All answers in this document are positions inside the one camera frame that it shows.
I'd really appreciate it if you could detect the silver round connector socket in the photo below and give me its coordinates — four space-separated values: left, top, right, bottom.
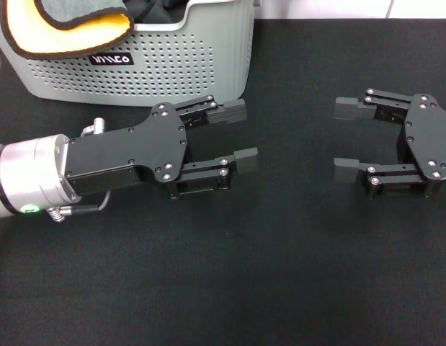
80 117 107 138

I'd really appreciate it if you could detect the black cloth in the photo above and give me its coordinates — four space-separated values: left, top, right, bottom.
122 0 190 26

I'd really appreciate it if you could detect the grey perforated plastic storage box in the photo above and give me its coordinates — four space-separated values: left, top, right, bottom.
0 0 255 108

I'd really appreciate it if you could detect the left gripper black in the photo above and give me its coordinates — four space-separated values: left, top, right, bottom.
65 94 259 200

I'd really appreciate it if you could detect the grey yellow towel black trim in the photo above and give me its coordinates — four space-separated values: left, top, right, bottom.
0 0 134 59

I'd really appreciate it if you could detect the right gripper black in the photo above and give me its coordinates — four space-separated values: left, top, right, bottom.
332 88 446 200

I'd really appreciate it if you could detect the black tablecloth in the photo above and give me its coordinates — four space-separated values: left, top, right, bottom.
0 16 446 346

